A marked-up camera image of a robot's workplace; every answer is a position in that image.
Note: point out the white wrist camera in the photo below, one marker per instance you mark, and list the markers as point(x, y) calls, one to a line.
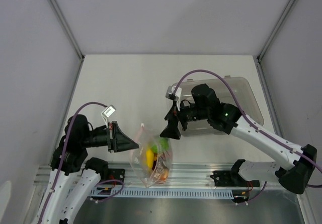
point(174, 93)
point(106, 113)

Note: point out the right aluminium frame post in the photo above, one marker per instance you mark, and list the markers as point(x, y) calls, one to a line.
point(290, 5)

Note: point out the aluminium frame post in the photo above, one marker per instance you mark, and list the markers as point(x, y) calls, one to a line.
point(290, 5)
point(66, 28)

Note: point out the yellow lemon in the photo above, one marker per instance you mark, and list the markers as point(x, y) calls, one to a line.
point(154, 148)

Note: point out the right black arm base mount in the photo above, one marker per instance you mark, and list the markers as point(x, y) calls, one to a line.
point(224, 178)

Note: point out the left aluminium frame post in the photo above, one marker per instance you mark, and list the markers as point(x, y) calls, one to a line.
point(66, 28)

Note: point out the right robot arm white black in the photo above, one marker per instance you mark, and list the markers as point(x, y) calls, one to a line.
point(292, 166)

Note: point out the grey translucent plastic bin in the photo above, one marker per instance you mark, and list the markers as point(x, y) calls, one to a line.
point(221, 103)

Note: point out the white slotted cable duct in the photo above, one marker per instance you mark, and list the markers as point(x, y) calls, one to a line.
point(176, 193)

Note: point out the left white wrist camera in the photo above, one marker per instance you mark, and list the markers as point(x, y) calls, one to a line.
point(106, 113)

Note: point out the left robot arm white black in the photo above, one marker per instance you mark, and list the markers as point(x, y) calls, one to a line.
point(73, 175)

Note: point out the green round vegetable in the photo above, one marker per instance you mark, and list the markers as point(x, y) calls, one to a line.
point(164, 144)

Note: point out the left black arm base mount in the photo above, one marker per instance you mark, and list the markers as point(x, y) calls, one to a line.
point(116, 175)

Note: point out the orange potato piece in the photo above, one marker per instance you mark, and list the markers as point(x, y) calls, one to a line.
point(162, 178)

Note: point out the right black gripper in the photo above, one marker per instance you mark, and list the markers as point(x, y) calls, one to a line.
point(171, 130)

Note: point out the clear zip top bag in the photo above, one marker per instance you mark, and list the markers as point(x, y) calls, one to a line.
point(146, 138)

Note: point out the yellow mango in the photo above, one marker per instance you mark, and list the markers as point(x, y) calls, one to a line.
point(149, 158)

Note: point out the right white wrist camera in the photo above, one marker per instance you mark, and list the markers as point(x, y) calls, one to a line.
point(174, 93)

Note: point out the aluminium rail beam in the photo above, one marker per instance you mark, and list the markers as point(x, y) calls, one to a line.
point(187, 176)

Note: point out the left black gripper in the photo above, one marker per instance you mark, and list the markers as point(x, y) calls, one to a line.
point(117, 140)

